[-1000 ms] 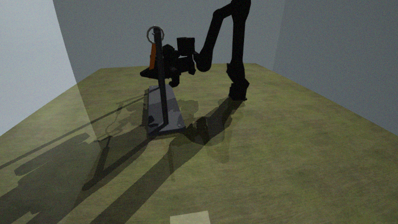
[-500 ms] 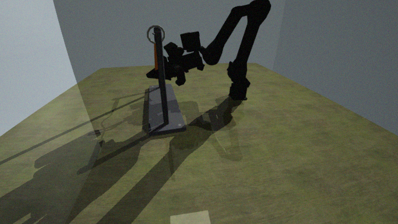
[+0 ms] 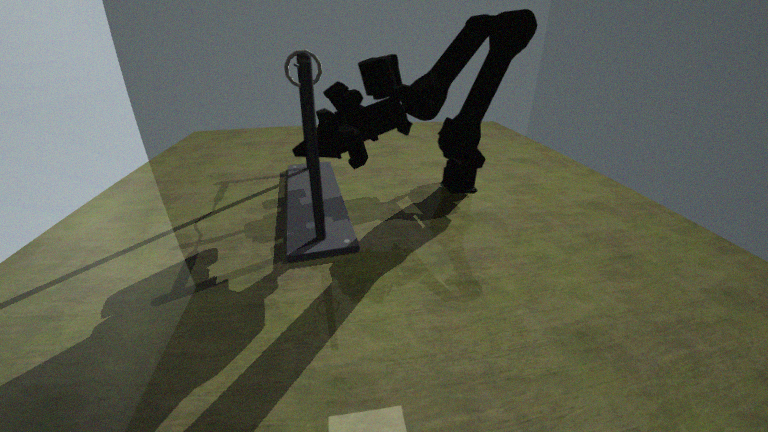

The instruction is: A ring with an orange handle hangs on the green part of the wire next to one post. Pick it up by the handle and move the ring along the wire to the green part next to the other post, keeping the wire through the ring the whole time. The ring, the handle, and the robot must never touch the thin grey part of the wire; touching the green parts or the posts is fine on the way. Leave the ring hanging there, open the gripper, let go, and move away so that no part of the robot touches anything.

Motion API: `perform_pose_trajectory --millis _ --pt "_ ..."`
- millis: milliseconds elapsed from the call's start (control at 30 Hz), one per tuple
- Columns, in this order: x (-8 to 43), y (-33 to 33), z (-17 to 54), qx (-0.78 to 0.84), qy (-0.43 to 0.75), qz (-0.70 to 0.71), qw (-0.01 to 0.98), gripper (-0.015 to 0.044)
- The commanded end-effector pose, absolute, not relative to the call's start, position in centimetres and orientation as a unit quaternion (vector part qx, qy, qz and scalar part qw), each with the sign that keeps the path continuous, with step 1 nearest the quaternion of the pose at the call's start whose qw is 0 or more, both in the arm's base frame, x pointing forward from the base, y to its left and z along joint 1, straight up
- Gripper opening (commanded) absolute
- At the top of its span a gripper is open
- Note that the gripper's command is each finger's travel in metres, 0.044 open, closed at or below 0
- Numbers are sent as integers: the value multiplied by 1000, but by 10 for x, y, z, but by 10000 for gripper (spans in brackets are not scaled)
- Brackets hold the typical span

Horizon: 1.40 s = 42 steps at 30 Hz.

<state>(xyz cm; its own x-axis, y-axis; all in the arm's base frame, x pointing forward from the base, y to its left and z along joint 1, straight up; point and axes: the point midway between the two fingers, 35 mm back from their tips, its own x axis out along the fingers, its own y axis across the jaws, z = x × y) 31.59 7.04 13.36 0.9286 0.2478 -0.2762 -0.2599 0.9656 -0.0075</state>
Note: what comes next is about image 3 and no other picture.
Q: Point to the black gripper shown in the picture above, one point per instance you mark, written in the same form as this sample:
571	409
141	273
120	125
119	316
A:
335	137

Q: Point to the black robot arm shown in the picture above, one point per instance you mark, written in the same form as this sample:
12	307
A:
509	33

